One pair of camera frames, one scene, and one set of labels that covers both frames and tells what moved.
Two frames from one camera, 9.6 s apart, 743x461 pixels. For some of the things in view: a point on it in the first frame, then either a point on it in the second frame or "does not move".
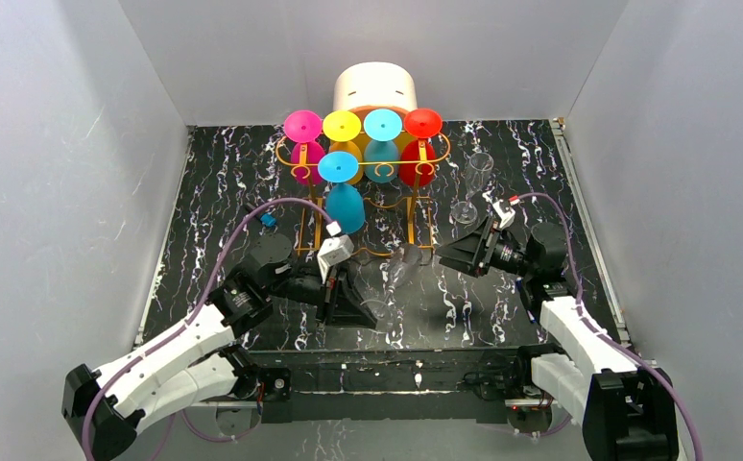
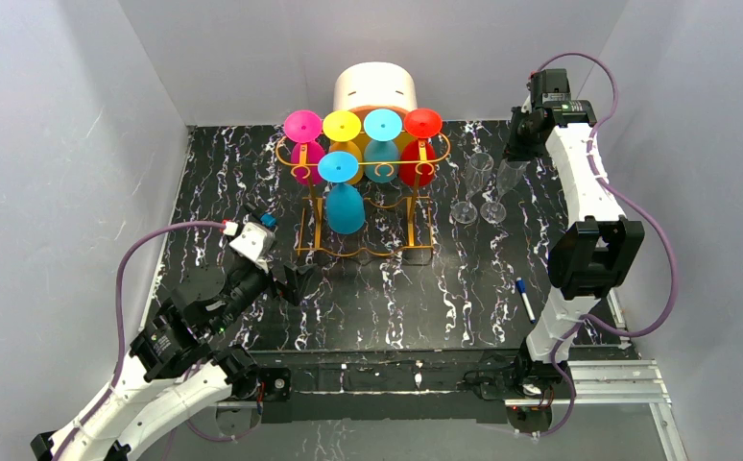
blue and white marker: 519,283 does not move
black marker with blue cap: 265,217 does not move
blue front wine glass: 345,206 does not move
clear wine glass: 399,265 -> 508,175
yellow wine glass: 342,127 does not move
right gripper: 485,249 -> 518,134
